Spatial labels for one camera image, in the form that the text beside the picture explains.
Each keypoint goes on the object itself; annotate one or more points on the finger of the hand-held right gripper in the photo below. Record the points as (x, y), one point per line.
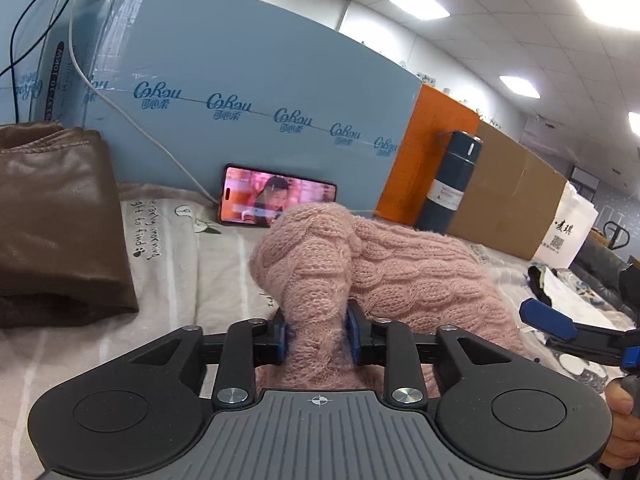
(585, 352)
(547, 317)

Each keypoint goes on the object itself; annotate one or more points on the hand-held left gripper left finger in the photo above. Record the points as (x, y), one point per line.
(280, 345)

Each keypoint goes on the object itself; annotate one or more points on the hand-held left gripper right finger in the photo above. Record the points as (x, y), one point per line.
(354, 340)

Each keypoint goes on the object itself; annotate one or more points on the pink knitted sweater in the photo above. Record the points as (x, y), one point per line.
(400, 280)

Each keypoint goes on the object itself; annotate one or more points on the person's right hand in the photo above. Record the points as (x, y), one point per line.
(622, 430)

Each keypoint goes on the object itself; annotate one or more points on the dark grey chair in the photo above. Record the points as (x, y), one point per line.
(600, 270)

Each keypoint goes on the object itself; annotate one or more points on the white paper bag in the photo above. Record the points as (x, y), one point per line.
(565, 230)

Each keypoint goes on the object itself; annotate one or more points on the brown cardboard box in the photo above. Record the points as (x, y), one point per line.
(510, 195)

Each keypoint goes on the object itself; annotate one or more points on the smartphone with lit screen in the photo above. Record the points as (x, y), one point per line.
(245, 195)

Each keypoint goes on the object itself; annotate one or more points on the dark blue thermos bottle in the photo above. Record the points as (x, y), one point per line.
(450, 185)

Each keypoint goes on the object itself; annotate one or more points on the orange box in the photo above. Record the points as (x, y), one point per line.
(425, 150)

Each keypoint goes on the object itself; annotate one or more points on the brown leather garment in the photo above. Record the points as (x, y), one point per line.
(60, 210)

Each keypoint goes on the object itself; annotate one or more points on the large light blue cardboard box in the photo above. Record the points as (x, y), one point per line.
(250, 60)

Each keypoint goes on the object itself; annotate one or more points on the small light blue cardboard box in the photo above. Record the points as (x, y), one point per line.
(55, 85)

